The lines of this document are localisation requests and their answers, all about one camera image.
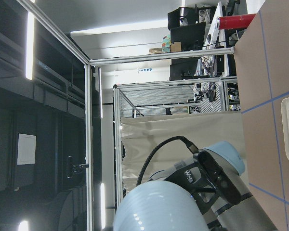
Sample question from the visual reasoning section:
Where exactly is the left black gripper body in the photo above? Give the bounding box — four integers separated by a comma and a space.
165, 154, 221, 215

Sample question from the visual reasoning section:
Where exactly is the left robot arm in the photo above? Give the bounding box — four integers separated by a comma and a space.
149, 141, 277, 231

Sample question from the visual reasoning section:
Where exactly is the red cylinder bottle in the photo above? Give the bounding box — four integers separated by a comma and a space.
217, 13, 256, 30

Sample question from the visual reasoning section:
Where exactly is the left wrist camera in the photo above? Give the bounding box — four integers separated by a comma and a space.
197, 151, 241, 205

